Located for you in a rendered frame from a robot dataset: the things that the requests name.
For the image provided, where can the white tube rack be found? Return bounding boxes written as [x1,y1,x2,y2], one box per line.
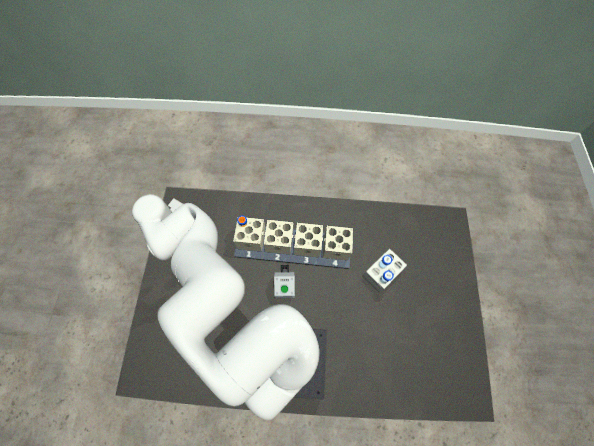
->
[363,249,406,291]

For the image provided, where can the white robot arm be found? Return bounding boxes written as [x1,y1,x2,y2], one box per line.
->
[132,195,319,420]

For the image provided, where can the cream block with round holes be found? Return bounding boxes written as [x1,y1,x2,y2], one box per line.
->
[294,223,323,257]
[264,220,293,255]
[234,218,265,251]
[323,226,353,260]

